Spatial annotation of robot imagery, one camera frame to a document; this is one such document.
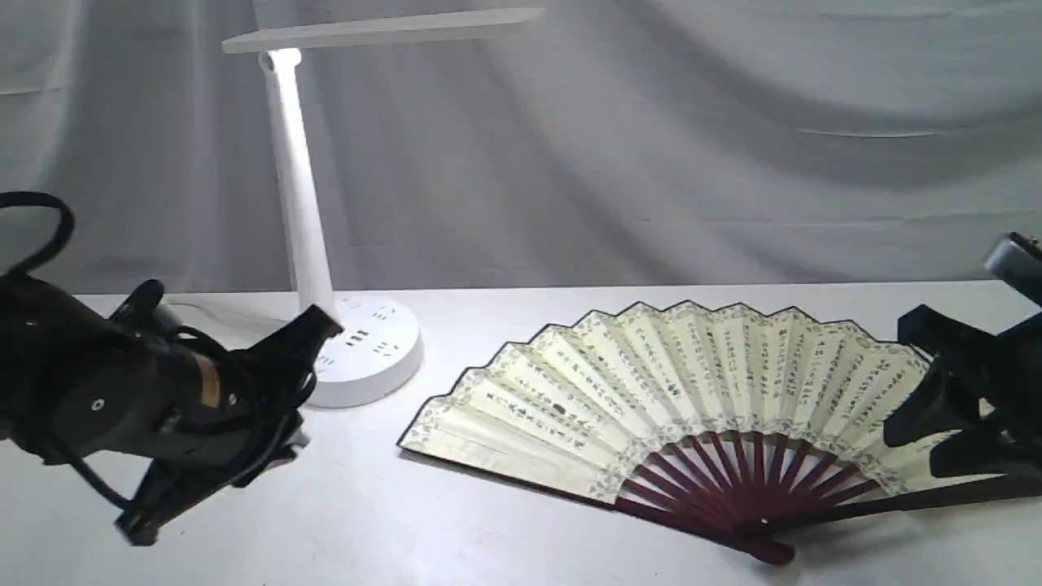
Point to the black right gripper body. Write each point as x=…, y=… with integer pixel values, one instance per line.
x=1011, y=400

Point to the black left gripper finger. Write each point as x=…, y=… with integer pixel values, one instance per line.
x=285, y=360
x=200, y=465

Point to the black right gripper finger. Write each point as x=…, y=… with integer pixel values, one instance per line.
x=978, y=452
x=947, y=399

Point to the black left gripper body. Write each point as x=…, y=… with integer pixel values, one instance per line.
x=75, y=383

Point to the paper folding fan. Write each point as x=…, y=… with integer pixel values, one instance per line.
x=730, y=425

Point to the white desk lamp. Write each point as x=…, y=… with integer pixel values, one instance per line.
x=380, y=348

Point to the grey backdrop cloth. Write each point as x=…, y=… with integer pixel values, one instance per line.
x=610, y=143

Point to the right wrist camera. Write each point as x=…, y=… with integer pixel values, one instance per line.
x=1016, y=261

